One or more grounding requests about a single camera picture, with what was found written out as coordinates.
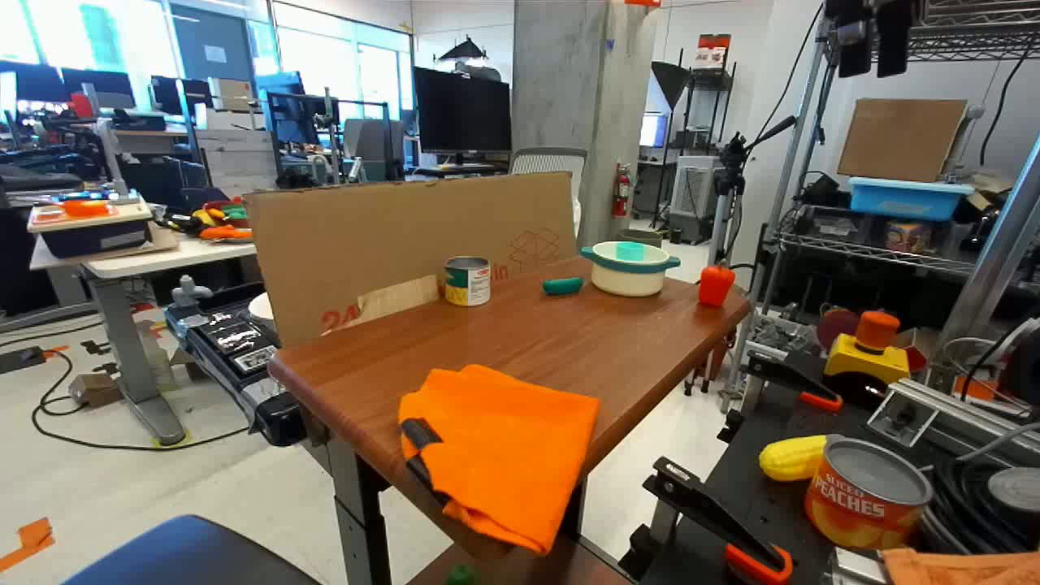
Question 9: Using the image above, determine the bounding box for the orange cloth bag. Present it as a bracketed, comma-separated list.
[397, 364, 602, 554]

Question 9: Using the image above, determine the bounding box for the black orange clamp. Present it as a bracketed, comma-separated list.
[644, 455, 795, 585]

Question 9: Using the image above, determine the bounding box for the cardboard sheet backdrop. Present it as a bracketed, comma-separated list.
[248, 173, 574, 344]

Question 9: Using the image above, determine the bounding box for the orange labelled food can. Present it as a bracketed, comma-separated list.
[805, 435, 933, 550]

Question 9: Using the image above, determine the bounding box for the yellow toy corn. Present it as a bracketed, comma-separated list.
[757, 435, 825, 482]

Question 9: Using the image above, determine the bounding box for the blue plastic bin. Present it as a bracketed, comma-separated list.
[849, 174, 969, 221]

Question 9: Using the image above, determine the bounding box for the white pot with teal lid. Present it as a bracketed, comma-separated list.
[583, 240, 675, 299]

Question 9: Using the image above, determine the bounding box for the black computer monitor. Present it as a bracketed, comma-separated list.
[413, 69, 509, 156]

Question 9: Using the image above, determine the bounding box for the small tin can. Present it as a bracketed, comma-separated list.
[442, 257, 489, 307]

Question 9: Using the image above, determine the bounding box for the yellow emergency stop button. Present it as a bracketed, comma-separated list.
[821, 307, 909, 383]

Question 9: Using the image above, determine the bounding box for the cardboard panel on wall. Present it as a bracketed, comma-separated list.
[839, 98, 966, 182]

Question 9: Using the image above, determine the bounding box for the grey side desk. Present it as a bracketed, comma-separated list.
[30, 236, 253, 444]

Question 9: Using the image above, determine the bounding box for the green toy object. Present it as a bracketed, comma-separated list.
[544, 275, 586, 297]

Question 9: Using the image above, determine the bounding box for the black power strip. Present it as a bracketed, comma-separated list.
[166, 304, 305, 444]

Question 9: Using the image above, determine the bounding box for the blue chair seat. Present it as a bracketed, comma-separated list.
[65, 513, 317, 585]

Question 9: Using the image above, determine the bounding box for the red fire extinguisher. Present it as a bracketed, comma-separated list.
[612, 163, 631, 216]

